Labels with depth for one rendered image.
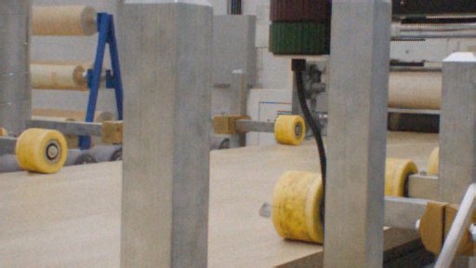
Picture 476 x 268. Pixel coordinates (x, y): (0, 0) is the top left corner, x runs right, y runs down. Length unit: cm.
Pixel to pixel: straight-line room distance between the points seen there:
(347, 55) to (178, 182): 26
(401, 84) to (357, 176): 248
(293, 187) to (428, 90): 212
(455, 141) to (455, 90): 5
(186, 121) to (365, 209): 25
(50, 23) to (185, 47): 748
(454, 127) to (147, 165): 50
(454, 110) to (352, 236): 27
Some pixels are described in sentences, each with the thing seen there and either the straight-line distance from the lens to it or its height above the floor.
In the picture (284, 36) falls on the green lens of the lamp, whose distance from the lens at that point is 72.
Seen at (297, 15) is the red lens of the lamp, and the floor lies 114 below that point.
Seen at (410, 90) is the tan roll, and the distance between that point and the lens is 317.
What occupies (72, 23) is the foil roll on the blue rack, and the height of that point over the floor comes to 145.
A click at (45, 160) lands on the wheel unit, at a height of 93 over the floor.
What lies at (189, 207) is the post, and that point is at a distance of 50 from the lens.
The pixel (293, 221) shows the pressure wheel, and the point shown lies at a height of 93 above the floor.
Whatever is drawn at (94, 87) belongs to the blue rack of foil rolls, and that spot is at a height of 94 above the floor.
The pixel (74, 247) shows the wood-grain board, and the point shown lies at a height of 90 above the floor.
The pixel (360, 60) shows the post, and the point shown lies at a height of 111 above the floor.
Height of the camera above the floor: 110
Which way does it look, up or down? 4 degrees down
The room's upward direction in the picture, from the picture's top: 1 degrees clockwise
